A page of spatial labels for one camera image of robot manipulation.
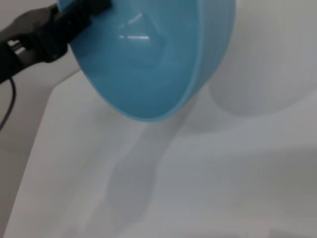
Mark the left gripper cable with plug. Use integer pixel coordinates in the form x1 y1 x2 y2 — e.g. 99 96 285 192
0 77 17 132

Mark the blue bowl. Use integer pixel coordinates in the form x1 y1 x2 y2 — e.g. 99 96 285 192
57 0 236 123

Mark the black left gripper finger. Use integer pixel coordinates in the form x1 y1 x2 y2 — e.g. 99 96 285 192
56 0 112 46

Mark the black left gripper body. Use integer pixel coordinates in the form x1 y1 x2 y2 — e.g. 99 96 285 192
0 3 71 84

